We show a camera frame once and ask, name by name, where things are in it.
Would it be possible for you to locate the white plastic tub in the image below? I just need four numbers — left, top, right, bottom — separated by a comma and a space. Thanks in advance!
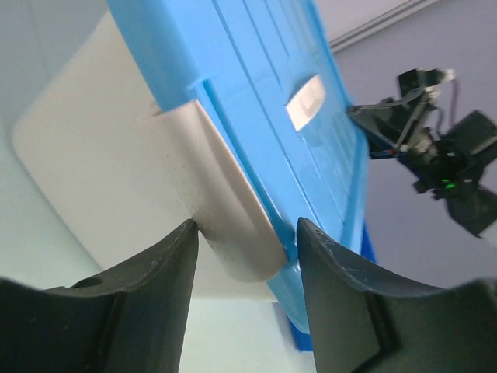
12, 14, 287, 301

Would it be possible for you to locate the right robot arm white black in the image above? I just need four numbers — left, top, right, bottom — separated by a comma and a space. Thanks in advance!
347, 68, 496, 243

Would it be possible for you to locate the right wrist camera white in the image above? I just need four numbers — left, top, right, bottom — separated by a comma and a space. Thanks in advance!
436, 68, 457, 85

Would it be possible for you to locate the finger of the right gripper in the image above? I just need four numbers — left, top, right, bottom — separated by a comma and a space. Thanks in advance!
348, 97, 412, 155

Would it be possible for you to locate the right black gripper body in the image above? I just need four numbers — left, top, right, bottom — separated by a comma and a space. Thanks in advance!
397, 68, 458, 187

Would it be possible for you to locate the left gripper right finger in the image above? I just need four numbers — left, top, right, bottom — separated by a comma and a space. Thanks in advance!
297, 218, 496, 372

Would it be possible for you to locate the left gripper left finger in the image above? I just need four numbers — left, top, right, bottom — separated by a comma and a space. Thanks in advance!
1, 220, 199, 372

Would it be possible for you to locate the blue plastic lid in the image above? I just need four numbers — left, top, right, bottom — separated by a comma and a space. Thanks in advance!
108, 1, 367, 333

